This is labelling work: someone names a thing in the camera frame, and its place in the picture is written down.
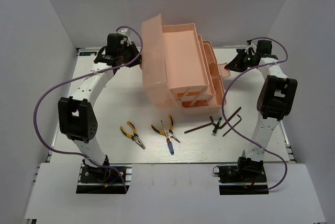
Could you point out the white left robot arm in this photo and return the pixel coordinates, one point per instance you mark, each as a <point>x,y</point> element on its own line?
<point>76,115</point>

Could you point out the brown hex key left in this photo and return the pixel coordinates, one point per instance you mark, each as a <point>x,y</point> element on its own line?
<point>201,127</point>

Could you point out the brown hex key middle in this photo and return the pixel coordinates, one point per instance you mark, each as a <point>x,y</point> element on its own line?
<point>234,114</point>

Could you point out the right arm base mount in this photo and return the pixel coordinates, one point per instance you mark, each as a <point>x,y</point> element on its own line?
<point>247,177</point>

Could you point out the green black precision screwdriver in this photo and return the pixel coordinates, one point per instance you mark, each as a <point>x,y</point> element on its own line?
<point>217,125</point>

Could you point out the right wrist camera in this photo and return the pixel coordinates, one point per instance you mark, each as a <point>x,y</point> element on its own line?
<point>251,48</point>

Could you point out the yellow needle-nose pliers left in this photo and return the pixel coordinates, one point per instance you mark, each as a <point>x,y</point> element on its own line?
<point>133,136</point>

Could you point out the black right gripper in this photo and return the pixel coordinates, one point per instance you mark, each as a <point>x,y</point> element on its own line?
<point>236,65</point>

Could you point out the yellow pliers right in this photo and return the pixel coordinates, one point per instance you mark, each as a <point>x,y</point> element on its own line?
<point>170,133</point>

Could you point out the brown hex key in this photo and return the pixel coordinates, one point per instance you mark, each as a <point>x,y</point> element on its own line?
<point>234,114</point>
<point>201,127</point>
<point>240,119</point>

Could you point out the pink plastic toolbox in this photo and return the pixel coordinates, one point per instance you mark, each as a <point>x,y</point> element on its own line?
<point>180,69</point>

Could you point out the red blue handled screwdriver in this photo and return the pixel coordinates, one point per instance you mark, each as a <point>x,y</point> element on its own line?
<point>168,140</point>

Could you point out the brown hex key right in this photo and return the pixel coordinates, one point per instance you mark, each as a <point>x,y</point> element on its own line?
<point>240,119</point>

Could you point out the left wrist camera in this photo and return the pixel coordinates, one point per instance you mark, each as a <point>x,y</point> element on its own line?
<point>126,32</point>

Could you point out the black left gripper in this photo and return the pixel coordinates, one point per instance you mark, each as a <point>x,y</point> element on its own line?
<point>133,48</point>

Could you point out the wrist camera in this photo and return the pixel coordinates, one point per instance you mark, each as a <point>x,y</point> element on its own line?
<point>126,32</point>
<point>251,48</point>

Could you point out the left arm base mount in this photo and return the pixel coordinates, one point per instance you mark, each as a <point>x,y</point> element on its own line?
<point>92,180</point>

